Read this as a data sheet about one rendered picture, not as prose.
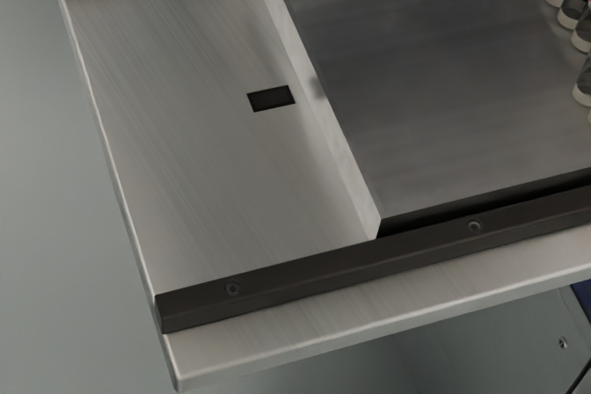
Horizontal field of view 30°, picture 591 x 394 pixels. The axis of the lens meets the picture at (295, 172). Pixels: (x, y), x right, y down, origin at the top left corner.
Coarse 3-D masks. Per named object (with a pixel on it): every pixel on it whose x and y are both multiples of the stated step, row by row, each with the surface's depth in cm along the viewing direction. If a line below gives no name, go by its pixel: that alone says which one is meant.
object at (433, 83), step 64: (320, 0) 80; (384, 0) 80; (448, 0) 81; (512, 0) 81; (320, 64) 76; (384, 64) 77; (448, 64) 77; (512, 64) 78; (576, 64) 78; (320, 128) 73; (384, 128) 74; (448, 128) 74; (512, 128) 74; (576, 128) 75; (384, 192) 71; (448, 192) 71; (512, 192) 68
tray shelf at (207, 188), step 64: (64, 0) 78; (128, 0) 78; (192, 0) 79; (256, 0) 80; (128, 64) 75; (192, 64) 76; (256, 64) 76; (128, 128) 72; (192, 128) 72; (256, 128) 73; (128, 192) 69; (192, 192) 70; (256, 192) 70; (320, 192) 70; (192, 256) 67; (256, 256) 67; (512, 256) 69; (576, 256) 69; (256, 320) 65; (320, 320) 65; (384, 320) 66; (192, 384) 63
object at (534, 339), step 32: (448, 320) 132; (480, 320) 122; (512, 320) 114; (544, 320) 107; (576, 320) 101; (416, 352) 146; (448, 352) 134; (480, 352) 124; (512, 352) 116; (544, 352) 109; (576, 352) 102; (416, 384) 149; (448, 384) 137; (480, 384) 127; (512, 384) 118; (544, 384) 110; (576, 384) 105
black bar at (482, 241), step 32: (576, 192) 70; (448, 224) 67; (480, 224) 68; (512, 224) 68; (544, 224) 69; (576, 224) 70; (320, 256) 65; (352, 256) 66; (384, 256) 66; (416, 256) 66; (448, 256) 68; (192, 288) 63; (224, 288) 64; (256, 288) 64; (288, 288) 64; (320, 288) 65; (160, 320) 63; (192, 320) 63
